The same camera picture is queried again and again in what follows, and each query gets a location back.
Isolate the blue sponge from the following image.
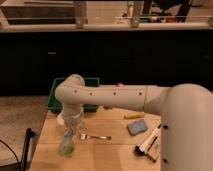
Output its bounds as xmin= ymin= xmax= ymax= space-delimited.
xmin=127 ymin=119 xmax=148 ymax=136

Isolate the green plastic tray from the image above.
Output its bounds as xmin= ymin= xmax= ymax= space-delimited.
xmin=47 ymin=77 xmax=100 ymax=114

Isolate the silver metal fork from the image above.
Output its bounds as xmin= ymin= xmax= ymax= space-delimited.
xmin=80 ymin=133 xmax=111 ymax=140

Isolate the brown wooden holder box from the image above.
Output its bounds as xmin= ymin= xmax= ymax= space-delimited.
xmin=147 ymin=137 xmax=161 ymax=162

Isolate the black chair frame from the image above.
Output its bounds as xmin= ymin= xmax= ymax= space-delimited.
xmin=0 ymin=128 xmax=36 ymax=171

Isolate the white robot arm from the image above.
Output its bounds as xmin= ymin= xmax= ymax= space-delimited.
xmin=55 ymin=74 xmax=213 ymax=171

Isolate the light blue towel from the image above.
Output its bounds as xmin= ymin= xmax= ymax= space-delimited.
xmin=64 ymin=129 xmax=73 ymax=146

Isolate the black white dish brush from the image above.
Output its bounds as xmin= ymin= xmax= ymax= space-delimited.
xmin=135 ymin=124 xmax=161 ymax=156

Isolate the white plastic cup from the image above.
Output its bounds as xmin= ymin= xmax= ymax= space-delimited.
xmin=56 ymin=113 xmax=64 ymax=126

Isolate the green plastic cup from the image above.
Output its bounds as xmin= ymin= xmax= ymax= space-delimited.
xmin=58 ymin=140 xmax=75 ymax=157

